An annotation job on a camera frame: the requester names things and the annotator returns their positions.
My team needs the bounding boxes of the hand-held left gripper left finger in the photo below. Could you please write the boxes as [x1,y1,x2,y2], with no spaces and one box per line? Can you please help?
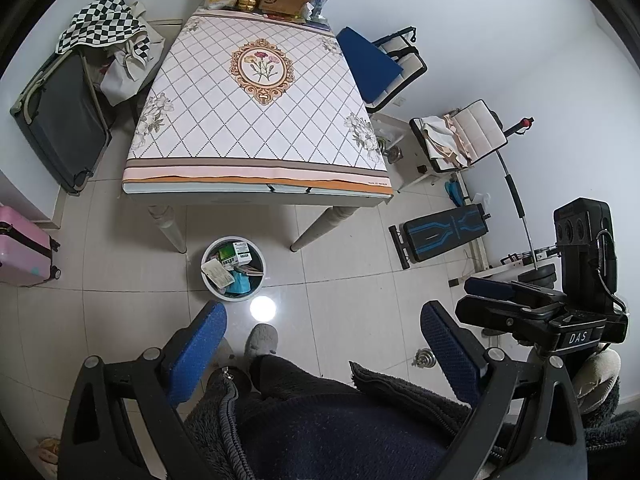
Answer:
[57,301,228,480]

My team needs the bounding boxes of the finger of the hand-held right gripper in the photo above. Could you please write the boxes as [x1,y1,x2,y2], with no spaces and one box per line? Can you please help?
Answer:
[455,294,556,334]
[463,276,567,309]

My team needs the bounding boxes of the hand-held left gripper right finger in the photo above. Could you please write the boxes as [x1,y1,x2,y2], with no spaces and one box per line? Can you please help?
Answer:
[420,301,588,480]

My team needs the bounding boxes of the white round trash bin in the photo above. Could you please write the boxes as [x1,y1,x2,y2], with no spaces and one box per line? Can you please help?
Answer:
[201,237,266,303]

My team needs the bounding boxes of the white printed packet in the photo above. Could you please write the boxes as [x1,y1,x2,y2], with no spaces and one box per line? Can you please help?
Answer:
[202,261,235,289]

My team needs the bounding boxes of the black weight plate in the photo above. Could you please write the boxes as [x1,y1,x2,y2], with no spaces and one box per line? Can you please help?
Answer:
[520,262,559,289]

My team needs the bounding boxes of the dark grey fleece jacket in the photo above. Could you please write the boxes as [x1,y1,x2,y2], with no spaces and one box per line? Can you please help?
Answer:
[182,360,640,480]

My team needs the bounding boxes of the grey fluffy slipper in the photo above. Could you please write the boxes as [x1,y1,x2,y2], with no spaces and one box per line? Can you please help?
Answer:
[244,323,281,361]

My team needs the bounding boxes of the black exercise bench blue stripes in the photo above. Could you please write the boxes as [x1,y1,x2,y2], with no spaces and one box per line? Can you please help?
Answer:
[389,203,493,273]

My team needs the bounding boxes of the black fleece pants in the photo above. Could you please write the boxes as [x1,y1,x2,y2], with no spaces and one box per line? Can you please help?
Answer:
[248,354,326,401]

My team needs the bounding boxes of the metal exercise bar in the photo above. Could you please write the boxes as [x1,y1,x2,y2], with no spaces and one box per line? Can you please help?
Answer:
[495,117,543,273]

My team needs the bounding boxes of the teal plastic item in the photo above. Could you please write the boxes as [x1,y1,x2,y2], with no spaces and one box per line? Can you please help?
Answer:
[444,175,468,208]

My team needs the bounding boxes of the beige wooden table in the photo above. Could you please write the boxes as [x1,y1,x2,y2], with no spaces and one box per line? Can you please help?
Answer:
[122,180,396,256]

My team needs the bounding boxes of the navy knit sweater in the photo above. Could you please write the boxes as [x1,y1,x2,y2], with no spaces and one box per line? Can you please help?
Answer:
[235,390,471,480]

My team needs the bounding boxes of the beige cloth bag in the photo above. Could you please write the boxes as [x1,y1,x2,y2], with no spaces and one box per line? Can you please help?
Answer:
[420,115,473,168]

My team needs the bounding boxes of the white padded folding chair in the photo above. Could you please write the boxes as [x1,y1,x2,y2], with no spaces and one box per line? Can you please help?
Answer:
[409,100,506,173]
[365,26,428,115]

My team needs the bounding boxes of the orange patterned packet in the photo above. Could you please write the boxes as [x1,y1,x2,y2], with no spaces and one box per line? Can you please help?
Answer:
[37,437,63,466]

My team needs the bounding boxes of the pink suitcase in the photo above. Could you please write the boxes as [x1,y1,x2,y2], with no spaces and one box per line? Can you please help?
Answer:
[0,204,63,288]

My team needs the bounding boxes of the white cabinet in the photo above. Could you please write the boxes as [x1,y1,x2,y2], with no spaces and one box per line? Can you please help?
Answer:
[0,167,61,231]

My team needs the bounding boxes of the table with floral tablecloth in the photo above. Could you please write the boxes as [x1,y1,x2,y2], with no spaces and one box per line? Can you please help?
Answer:
[122,9,396,197]

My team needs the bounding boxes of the blue cushion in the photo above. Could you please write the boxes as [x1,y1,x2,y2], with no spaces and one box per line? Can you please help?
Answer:
[336,27,405,106]

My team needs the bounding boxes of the dark grey open suitcase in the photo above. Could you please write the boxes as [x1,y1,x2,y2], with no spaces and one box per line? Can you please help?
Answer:
[10,47,113,197]

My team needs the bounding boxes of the white tote bag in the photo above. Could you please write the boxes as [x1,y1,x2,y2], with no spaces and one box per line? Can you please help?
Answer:
[100,35,166,107]

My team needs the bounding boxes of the black white checkered cloth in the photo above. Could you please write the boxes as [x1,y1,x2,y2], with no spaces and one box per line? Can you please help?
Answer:
[56,0,151,58]

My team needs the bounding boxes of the black cable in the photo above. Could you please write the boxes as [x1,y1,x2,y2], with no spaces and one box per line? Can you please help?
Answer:
[595,230,629,312]

